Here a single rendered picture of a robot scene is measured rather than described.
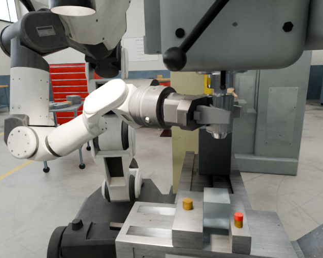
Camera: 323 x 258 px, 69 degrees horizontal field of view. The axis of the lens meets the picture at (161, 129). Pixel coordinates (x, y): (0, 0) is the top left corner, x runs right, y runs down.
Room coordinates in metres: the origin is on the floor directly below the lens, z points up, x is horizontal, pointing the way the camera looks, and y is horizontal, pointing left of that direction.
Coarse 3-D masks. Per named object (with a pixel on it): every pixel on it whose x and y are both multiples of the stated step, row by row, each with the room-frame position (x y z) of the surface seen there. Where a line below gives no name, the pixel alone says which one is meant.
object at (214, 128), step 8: (208, 104) 0.41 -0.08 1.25; (216, 104) 0.40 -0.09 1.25; (224, 104) 0.39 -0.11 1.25; (232, 104) 0.40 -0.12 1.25; (232, 112) 0.40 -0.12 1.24; (232, 120) 0.40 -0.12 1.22; (208, 128) 0.41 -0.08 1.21; (216, 128) 0.40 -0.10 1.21; (224, 128) 0.39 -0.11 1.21; (232, 128) 0.41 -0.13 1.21
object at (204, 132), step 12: (204, 132) 0.84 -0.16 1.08; (204, 144) 0.84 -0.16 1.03; (216, 144) 0.83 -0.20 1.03; (228, 144) 0.83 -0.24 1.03; (204, 156) 0.84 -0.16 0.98; (216, 156) 0.83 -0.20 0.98; (228, 156) 0.83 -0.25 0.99; (204, 168) 0.84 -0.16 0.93; (216, 168) 0.83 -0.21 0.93; (228, 168) 0.83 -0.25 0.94
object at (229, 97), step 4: (208, 96) 0.41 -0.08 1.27; (212, 96) 0.40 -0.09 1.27; (216, 96) 0.40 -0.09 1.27; (220, 96) 0.39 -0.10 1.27; (224, 96) 0.39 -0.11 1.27; (228, 96) 0.40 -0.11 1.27; (232, 96) 0.40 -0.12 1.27; (212, 100) 0.40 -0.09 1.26; (216, 100) 0.40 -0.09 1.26; (220, 100) 0.39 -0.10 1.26; (224, 100) 0.39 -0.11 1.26; (228, 100) 0.40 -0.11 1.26
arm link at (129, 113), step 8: (128, 80) 0.57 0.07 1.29; (136, 80) 0.56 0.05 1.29; (144, 80) 0.55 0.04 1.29; (152, 80) 0.53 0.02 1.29; (136, 88) 0.54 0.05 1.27; (144, 88) 0.49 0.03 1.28; (128, 96) 0.51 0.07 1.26; (136, 96) 0.48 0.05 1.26; (120, 104) 0.51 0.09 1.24; (128, 104) 0.50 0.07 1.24; (136, 104) 0.47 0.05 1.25; (120, 112) 0.51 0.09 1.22; (128, 112) 0.51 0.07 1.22; (136, 112) 0.47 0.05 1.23; (128, 120) 0.54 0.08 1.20; (136, 120) 0.49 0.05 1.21
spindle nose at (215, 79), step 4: (208, 76) 0.41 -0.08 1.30; (212, 76) 0.40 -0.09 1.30; (216, 76) 0.40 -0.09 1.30; (228, 76) 0.39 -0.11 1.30; (232, 76) 0.40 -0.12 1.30; (212, 80) 0.40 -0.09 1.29; (216, 80) 0.40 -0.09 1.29; (228, 80) 0.39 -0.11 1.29; (232, 80) 0.40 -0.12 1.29; (212, 84) 0.40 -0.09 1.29; (216, 84) 0.40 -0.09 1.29; (228, 84) 0.39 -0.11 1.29; (232, 84) 0.40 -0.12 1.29; (212, 88) 0.40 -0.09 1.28; (216, 88) 0.40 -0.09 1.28; (228, 88) 0.40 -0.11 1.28
